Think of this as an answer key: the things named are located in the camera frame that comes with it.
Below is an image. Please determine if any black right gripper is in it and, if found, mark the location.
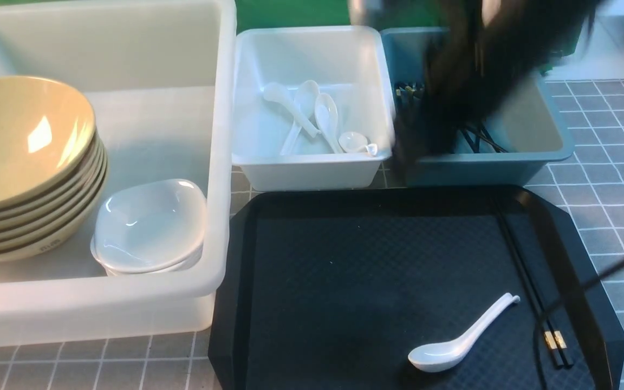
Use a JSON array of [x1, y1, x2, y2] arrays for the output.
[[393, 1, 602, 168]]

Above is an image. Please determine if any white square dish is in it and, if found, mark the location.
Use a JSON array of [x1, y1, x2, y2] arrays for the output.
[[103, 255, 200, 276], [89, 236, 203, 276], [93, 179, 207, 272]]

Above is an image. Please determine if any yellow noodle bowl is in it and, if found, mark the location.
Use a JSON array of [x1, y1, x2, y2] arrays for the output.
[[0, 76, 96, 208]]

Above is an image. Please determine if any black chopstick gold band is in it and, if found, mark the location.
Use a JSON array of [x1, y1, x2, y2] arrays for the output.
[[491, 201, 574, 370]]

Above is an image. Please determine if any white ceramic soup spoon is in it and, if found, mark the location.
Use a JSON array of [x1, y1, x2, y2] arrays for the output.
[[407, 293, 521, 373]]

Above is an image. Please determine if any bottom stacked yellow bowl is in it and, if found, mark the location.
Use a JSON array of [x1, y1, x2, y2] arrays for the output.
[[0, 171, 109, 263]]

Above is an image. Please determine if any blue-grey plastic bin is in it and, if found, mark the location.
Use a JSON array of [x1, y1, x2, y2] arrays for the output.
[[380, 27, 575, 187]]

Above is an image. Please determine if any small white spoon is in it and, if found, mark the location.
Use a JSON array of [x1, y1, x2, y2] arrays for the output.
[[337, 132, 379, 157]]

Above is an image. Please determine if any white spoon right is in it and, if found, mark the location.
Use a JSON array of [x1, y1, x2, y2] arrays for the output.
[[314, 92, 344, 154]]

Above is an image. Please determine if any small white plastic bin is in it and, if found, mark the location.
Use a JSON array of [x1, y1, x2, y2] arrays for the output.
[[232, 25, 394, 192]]

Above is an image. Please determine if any white spoon middle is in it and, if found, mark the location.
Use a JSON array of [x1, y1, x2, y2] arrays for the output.
[[280, 80, 320, 155]]

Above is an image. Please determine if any white square dish in bin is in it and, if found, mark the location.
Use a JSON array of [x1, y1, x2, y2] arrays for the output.
[[89, 236, 203, 276]]

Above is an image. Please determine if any white spoon left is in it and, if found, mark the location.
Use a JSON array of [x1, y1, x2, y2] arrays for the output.
[[263, 82, 321, 137]]

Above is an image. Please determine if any black plastic serving tray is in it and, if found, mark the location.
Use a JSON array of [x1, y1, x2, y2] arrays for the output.
[[208, 185, 596, 389]]

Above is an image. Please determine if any black cable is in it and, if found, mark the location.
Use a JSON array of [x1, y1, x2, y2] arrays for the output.
[[532, 238, 624, 390]]

